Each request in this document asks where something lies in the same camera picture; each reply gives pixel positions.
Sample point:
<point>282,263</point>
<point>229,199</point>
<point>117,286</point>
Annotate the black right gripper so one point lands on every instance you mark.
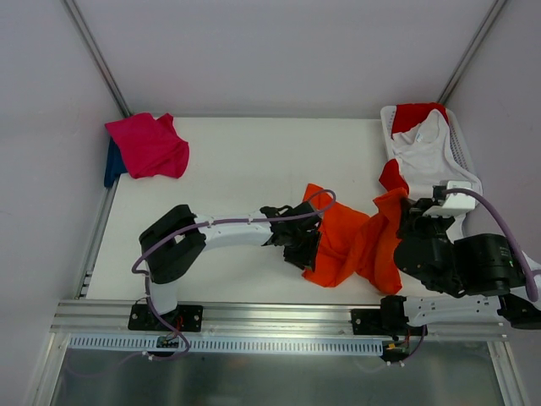
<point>409,222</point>

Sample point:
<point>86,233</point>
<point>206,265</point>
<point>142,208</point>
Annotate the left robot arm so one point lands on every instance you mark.
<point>171,245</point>

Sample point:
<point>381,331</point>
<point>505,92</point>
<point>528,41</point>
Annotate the white tank top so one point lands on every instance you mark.
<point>445,169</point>

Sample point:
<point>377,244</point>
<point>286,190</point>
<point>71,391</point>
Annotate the white slotted cable duct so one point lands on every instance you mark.
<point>229,345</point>

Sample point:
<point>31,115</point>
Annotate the aluminium mounting rail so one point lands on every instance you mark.
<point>277,320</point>

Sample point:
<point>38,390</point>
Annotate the metal frame post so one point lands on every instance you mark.
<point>86,35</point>
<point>489,21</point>

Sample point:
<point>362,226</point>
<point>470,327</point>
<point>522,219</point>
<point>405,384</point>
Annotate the metal frame post right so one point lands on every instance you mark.
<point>489,21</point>

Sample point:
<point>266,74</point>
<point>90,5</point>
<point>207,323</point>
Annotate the dark blue t shirt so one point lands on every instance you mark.
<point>115,166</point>

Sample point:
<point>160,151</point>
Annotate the metal frame post left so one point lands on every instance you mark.
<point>86,35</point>

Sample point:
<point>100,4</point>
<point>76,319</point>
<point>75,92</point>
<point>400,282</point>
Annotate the red t shirt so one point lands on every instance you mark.
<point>418,136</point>

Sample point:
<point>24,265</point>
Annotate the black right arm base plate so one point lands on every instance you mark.
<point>372,321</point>

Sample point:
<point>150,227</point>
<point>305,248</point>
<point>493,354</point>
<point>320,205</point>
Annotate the pink t shirt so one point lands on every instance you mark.
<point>150,146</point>

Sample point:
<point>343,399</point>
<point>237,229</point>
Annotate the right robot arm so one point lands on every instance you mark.
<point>484,276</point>

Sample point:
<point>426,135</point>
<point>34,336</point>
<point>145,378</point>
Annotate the orange t shirt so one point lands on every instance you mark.
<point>355,243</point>

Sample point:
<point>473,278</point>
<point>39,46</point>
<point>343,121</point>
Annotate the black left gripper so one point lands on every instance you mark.
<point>305,238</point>

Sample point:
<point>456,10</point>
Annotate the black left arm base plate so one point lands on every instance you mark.
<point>186,318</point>

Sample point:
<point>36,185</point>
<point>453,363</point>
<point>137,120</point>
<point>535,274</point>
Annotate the white plastic laundry basket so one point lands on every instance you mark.
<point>458,143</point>

